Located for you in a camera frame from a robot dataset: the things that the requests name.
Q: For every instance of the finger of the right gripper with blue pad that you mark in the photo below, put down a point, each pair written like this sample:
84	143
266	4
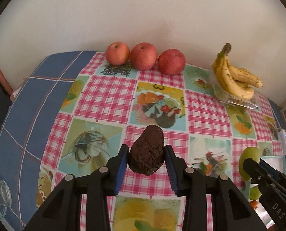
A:
256	170
270	172

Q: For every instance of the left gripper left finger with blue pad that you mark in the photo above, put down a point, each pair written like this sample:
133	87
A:
62	208

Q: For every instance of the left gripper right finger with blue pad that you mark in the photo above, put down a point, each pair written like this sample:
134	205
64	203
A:
230	209

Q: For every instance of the dark brown pear-shaped avocado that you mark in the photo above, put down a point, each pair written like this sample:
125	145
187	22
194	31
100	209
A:
147	153

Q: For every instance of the green pear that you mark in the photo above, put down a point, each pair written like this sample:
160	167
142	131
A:
254	193
247	161

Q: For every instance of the large orange with stem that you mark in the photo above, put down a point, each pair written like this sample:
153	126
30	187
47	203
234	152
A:
255	204

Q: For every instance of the white power strip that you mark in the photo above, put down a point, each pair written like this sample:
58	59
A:
282	135

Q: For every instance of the red apple right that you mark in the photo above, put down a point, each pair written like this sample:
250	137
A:
171	62

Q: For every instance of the upper yellow banana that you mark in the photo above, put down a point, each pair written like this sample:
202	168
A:
243	75

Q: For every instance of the yellow banana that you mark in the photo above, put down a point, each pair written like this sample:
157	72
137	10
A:
225	79
243	75

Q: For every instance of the blue underlying tablecloth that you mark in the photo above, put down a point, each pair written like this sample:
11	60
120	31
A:
26	129

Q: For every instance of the red apple middle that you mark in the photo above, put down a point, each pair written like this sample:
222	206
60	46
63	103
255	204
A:
143	56

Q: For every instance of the lower yellow banana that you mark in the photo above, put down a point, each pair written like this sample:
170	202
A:
225	79

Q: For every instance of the pale red apple left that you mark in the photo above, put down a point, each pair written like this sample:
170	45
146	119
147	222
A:
117	53

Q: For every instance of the glass mug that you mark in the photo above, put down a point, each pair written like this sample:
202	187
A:
0	194

